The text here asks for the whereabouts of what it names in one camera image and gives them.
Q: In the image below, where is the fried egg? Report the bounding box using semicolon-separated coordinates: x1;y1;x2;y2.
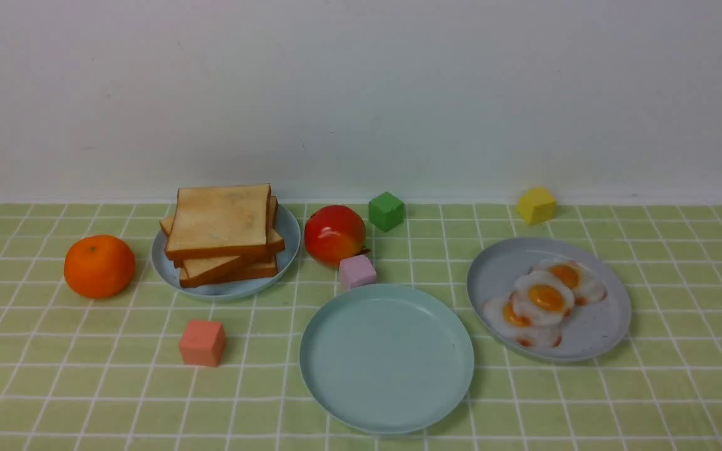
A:
529;257;608;306
483;292;562;349
510;271;574;326

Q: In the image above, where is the red apple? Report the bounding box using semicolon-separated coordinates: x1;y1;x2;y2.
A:
304;204;370;269

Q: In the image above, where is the green cube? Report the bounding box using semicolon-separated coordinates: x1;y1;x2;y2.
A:
369;192;405;232

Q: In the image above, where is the pink cube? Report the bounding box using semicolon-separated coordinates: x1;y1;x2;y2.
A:
338;254;377;289

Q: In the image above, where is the light blue bread plate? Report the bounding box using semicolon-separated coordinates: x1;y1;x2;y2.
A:
149;205;303;302

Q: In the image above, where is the teal centre plate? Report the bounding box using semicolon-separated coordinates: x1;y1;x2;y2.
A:
298;284;475;435

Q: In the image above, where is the yellow cube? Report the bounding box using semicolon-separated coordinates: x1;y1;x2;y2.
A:
516;187;557;226

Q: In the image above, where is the salmon red cube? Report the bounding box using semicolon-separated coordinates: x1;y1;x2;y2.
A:
179;319;228;366

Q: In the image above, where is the grey egg plate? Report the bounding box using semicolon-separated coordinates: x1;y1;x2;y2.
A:
467;237;632;363

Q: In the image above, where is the orange fruit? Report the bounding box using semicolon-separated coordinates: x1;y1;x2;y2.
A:
63;234;137;299

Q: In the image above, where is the green checked tablecloth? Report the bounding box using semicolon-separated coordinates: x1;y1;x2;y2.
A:
0;204;722;450

